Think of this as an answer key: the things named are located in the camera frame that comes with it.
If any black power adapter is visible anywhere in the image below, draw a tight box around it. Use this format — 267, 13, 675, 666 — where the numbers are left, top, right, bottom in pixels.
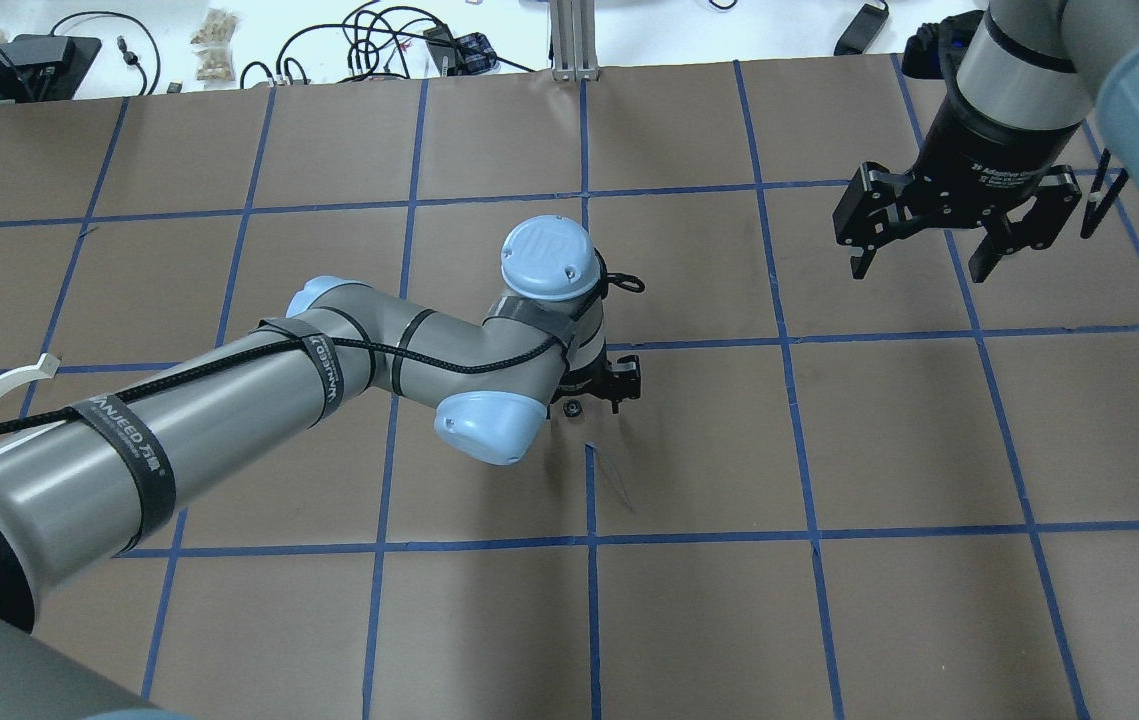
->
831, 1, 892, 56

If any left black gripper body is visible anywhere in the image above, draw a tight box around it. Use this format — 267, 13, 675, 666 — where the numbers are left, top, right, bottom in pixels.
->
559, 347, 611, 401

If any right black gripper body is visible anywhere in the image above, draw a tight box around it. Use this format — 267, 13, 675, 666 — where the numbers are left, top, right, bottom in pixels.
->
904, 95, 1080, 224

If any black cable bundle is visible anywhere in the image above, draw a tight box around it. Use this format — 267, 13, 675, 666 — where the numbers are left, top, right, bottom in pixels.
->
239, 0, 540, 89

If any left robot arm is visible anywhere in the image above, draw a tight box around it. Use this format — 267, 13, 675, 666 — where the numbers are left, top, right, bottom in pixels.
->
0, 215, 645, 719

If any aluminium frame post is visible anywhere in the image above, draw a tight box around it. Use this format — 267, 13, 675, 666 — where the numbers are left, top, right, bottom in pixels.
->
547, 0, 600, 82

